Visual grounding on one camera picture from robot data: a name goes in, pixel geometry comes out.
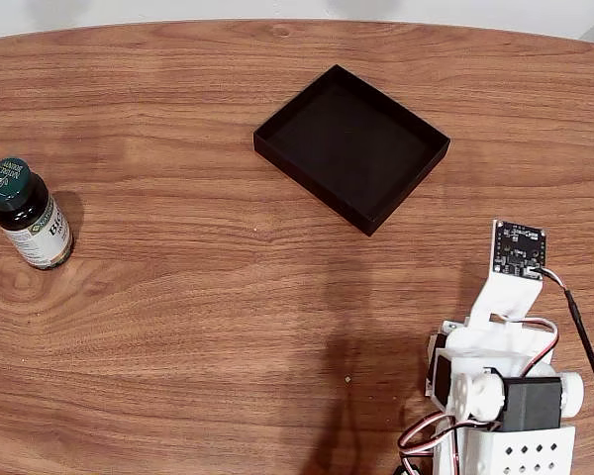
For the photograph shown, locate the amber pill bottle green cap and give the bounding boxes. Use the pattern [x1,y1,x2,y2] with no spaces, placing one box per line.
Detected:
[0,156,74,271]

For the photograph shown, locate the black shallow open box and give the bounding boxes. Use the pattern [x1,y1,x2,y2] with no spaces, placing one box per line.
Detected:
[252,63,451,238]

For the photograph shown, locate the red white black servo wire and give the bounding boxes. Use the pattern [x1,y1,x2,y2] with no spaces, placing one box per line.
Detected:
[397,409,464,475]
[492,314,560,378]

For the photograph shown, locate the camera board on white mount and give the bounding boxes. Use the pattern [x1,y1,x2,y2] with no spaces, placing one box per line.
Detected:
[469,219,548,328]

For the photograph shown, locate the black camera cable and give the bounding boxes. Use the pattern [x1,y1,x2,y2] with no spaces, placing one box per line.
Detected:
[538,265,594,432]

